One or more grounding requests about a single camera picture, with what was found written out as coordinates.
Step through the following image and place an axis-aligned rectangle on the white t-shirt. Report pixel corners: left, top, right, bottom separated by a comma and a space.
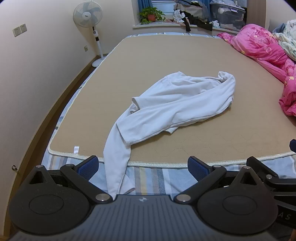
103, 71, 236, 198

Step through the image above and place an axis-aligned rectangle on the grey plastic storage box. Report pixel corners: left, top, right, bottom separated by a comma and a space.
210, 1, 246, 31

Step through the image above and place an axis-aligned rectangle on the light floral blanket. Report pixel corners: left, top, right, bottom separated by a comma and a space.
273, 19, 296, 61

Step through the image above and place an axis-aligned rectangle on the blue curtain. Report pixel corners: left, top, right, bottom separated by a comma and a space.
137, 0, 153, 11

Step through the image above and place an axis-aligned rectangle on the white standing fan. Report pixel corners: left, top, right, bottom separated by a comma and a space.
73, 1, 104, 68

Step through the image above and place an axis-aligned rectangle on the beige bed mat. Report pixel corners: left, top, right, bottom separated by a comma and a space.
48, 34, 295, 168

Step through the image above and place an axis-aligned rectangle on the double wall switch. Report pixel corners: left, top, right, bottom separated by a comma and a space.
13, 24, 27, 37

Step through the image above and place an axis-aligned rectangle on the white mat label tag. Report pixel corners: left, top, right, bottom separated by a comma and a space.
73, 146, 79, 154

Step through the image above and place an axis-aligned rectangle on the potted green plant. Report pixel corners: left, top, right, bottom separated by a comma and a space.
139, 6, 165, 25

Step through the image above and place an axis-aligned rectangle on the dark clothes pile on sill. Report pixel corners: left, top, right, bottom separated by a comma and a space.
173, 1, 213, 32

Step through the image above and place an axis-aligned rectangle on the pink floral quilt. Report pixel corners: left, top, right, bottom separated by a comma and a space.
218, 24, 295, 116

